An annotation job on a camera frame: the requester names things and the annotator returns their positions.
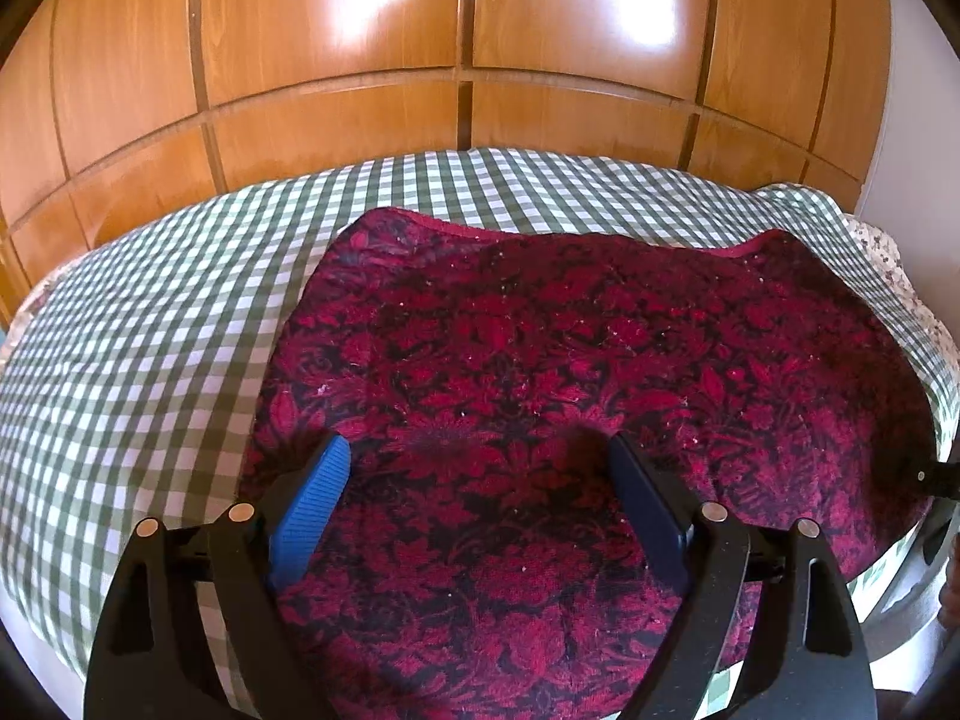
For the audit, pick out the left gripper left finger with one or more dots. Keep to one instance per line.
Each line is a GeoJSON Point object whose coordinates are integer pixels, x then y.
{"type": "Point", "coordinates": [150, 658]}

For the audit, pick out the red floral knit garment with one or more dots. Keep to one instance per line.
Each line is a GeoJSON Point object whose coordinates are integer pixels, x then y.
{"type": "Point", "coordinates": [479, 564]}

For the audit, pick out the person right hand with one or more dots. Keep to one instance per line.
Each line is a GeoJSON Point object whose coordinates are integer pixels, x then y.
{"type": "Point", "coordinates": [949, 596]}

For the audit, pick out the floral pink bedsheet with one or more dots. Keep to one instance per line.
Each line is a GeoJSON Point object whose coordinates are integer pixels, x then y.
{"type": "Point", "coordinates": [883, 253]}

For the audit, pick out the green checked bed cover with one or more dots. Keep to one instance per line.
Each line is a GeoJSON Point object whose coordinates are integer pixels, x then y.
{"type": "Point", "coordinates": [130, 376]}

